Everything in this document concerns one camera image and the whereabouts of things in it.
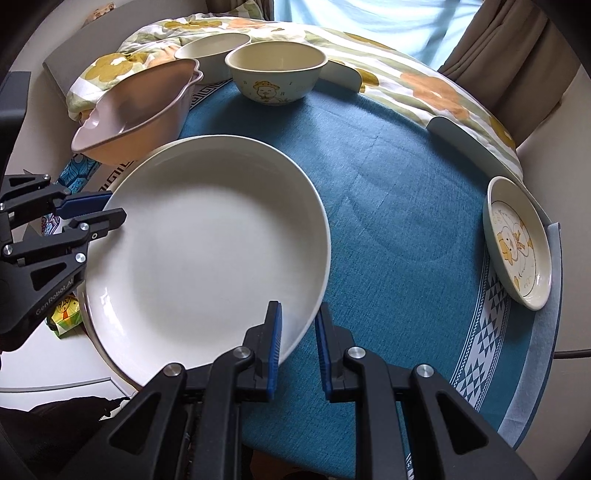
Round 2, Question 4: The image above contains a blue tablecloth with patterned border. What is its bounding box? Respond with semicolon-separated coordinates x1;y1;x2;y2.
99;78;561;480

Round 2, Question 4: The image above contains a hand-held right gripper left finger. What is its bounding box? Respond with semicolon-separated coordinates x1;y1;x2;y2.
60;301;283;480

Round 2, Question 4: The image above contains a white curved table guard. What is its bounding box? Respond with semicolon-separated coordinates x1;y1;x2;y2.
427;115;525;183
321;59;363;93

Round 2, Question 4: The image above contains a large white plate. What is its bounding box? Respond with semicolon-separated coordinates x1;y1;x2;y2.
76;134;332;393

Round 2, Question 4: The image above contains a green yellow snack packet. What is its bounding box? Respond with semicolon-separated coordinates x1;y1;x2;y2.
48;298;85;337

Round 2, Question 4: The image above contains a cream bowl with duck print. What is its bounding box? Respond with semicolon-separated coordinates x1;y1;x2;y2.
225;41;328;107

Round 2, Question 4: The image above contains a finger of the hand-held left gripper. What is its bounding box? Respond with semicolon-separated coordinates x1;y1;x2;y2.
0;208;128;335
0;173;112;228

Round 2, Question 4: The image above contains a small plate with duck print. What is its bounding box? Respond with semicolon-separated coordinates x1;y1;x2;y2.
482;176;552;311

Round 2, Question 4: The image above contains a plain white bowl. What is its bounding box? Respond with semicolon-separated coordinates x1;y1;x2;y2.
174;32;252;86

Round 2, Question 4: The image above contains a blue leaf patterned cloth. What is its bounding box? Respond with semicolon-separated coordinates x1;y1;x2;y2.
41;154;101;236

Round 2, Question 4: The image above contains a grey panel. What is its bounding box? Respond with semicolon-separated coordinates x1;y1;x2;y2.
42;0;213;99

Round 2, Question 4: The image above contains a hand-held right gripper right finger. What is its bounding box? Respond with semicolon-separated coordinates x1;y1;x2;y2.
315;302;539;480

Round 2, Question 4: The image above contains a floral quilt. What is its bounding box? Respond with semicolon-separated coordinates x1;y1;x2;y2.
66;11;524;181

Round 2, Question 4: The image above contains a light blue curtain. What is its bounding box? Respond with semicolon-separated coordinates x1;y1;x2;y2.
272;0;482;65

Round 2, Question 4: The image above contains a pink wavy-rim bowl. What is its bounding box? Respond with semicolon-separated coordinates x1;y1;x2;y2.
71;58;204;166

